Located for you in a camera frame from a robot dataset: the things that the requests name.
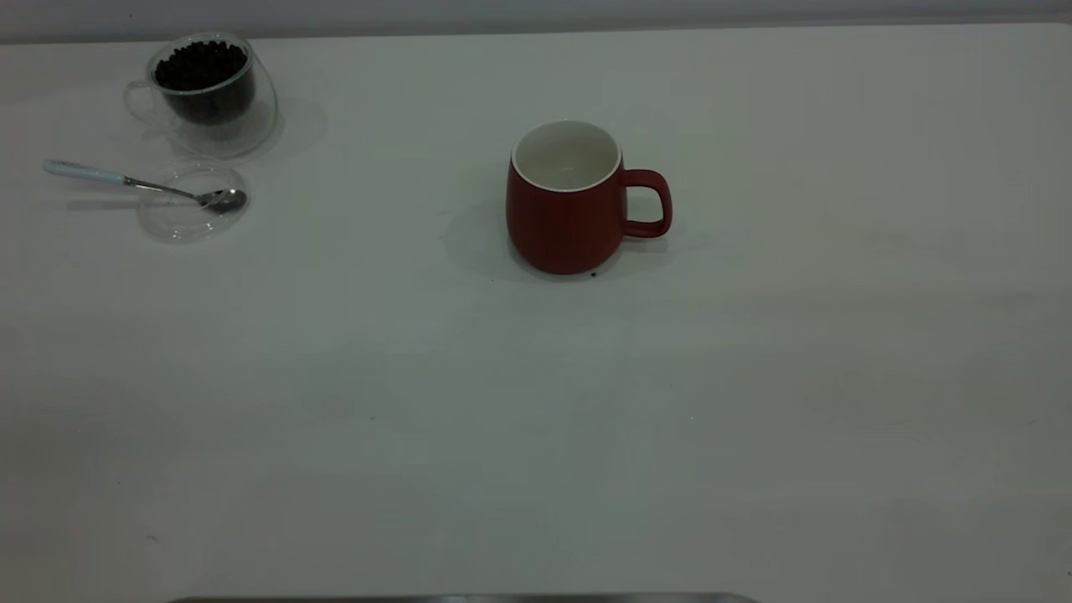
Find red ceramic mug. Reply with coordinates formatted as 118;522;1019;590
505;120;673;276

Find clear glass saucer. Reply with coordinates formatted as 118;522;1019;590
136;158;251;245

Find metal spoon pale blue handle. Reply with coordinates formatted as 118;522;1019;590
44;160;249;214

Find clear glass cup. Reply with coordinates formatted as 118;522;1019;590
123;31;279;159

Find dark coffee beans pile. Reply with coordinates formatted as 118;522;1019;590
154;39;256;126

